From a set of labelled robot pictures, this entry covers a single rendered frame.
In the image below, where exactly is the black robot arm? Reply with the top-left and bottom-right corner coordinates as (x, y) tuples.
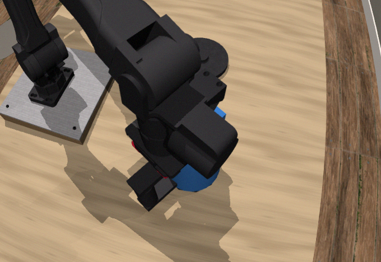
(2, 0), (239, 179)

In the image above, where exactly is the blue kettle with black lid and handle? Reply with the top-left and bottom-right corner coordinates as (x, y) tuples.
(126, 162), (220, 211)

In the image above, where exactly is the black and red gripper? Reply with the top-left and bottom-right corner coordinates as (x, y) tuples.
(125, 119), (187, 179)

